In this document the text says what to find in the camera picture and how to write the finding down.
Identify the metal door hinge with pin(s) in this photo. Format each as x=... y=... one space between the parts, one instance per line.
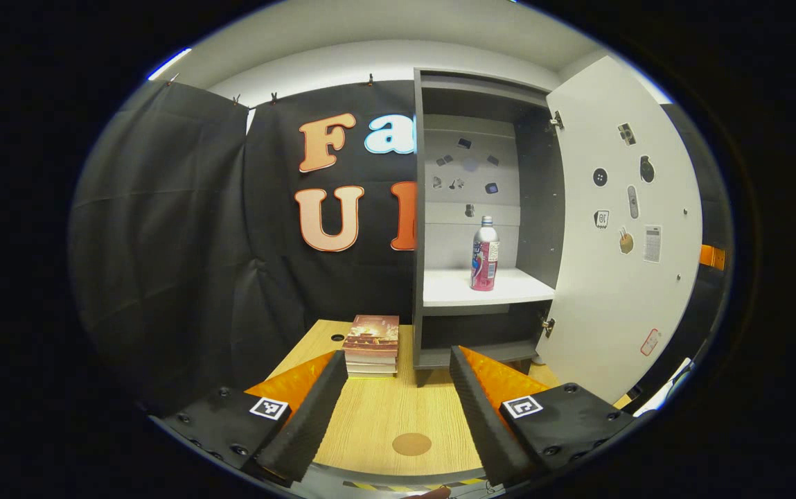
x=548 y=326
x=556 y=120

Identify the white cabinet door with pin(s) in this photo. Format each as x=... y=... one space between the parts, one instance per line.
x=612 y=298

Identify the black backdrop cloth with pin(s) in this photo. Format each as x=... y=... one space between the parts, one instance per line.
x=183 y=242

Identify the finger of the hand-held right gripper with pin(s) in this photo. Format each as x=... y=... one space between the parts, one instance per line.
x=712 y=257

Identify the round brown coaster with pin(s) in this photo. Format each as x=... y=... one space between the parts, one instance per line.
x=411 y=444

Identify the reddish cover book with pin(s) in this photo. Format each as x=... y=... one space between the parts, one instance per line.
x=375 y=331

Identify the pale book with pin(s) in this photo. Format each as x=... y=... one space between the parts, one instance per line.
x=371 y=361
x=372 y=371

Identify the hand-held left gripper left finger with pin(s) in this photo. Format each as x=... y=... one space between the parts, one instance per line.
x=311 y=416

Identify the pink silver bottle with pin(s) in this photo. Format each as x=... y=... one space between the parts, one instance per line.
x=484 y=267

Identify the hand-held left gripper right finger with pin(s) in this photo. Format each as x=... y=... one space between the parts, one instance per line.
x=481 y=423

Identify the grey cabinet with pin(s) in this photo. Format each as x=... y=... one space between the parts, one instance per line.
x=540 y=208

